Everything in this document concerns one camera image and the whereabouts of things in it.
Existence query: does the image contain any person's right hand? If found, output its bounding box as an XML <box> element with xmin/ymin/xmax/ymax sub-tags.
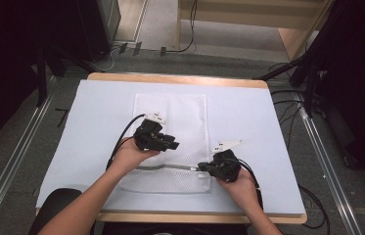
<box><xmin>216</xmin><ymin>167</ymin><xmax>263</xmax><ymax>213</ymax></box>

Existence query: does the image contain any person's dark clothing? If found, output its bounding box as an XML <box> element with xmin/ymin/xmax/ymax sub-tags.
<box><xmin>27</xmin><ymin>187</ymin><xmax>97</xmax><ymax>235</ymax></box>

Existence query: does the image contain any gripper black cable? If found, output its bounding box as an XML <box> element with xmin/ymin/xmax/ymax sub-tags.
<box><xmin>236</xmin><ymin>158</ymin><xmax>264</xmax><ymax>211</ymax></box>
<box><xmin>105</xmin><ymin>113</ymin><xmax>147</xmax><ymax>171</ymax></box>

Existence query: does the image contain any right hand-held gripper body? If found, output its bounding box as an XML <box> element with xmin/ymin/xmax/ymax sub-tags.
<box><xmin>209</xmin><ymin>139</ymin><xmax>245</xmax><ymax>183</ymax></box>

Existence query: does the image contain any black hanging cable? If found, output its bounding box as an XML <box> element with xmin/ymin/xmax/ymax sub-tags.
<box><xmin>165</xmin><ymin>0</ymin><xmax>200</xmax><ymax>54</ymax></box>

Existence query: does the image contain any black floor cable loop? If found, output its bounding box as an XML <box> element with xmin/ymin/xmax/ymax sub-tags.
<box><xmin>297</xmin><ymin>184</ymin><xmax>331</xmax><ymax>230</ymax></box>

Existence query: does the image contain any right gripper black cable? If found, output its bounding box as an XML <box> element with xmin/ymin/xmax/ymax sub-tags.
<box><xmin>236</xmin><ymin>158</ymin><xmax>264</xmax><ymax>211</ymax></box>

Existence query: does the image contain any black curtain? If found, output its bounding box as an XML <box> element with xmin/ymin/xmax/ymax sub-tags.
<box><xmin>0</xmin><ymin>0</ymin><xmax>49</xmax><ymax>157</ymax></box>

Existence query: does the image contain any metal floor rail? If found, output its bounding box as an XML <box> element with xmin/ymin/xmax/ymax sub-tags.
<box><xmin>295</xmin><ymin>92</ymin><xmax>364</xmax><ymax>235</ymax></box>
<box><xmin>0</xmin><ymin>93</ymin><xmax>57</xmax><ymax>235</ymax></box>

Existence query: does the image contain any wooden table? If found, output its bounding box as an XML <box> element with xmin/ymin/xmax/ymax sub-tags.
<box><xmin>86</xmin><ymin>71</ymin><xmax>308</xmax><ymax>225</ymax></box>

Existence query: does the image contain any white table sheet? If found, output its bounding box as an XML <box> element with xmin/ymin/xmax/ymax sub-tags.
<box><xmin>35</xmin><ymin>79</ymin><xmax>307</xmax><ymax>215</ymax></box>

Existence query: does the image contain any white floor cable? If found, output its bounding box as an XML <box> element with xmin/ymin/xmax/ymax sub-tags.
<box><xmin>96</xmin><ymin>45</ymin><xmax>120</xmax><ymax>72</ymax></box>

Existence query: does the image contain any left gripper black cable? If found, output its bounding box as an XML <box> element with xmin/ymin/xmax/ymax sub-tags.
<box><xmin>105</xmin><ymin>113</ymin><xmax>147</xmax><ymax>171</ymax></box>

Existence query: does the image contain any light wooden furniture frame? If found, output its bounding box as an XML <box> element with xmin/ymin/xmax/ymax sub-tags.
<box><xmin>176</xmin><ymin>0</ymin><xmax>335</xmax><ymax>62</ymax></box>

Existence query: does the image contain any black metal stand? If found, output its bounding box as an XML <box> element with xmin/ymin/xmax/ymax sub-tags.
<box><xmin>252</xmin><ymin>0</ymin><xmax>365</xmax><ymax>118</ymax></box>

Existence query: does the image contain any person's left hand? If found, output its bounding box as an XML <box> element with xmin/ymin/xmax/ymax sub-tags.
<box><xmin>106</xmin><ymin>136</ymin><xmax>161</xmax><ymax>179</ymax></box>

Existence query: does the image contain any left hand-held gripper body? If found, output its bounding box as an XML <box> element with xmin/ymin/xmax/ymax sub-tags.
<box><xmin>133</xmin><ymin>112</ymin><xmax>168</xmax><ymax>152</ymax></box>

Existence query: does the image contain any black cabinet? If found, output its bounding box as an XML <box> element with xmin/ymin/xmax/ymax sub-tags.
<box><xmin>73</xmin><ymin>0</ymin><xmax>122</xmax><ymax>64</ymax></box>

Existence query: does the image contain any white mesh laundry bag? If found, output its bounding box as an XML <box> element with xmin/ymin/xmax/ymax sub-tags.
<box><xmin>116</xmin><ymin>93</ymin><xmax>212</xmax><ymax>195</ymax></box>

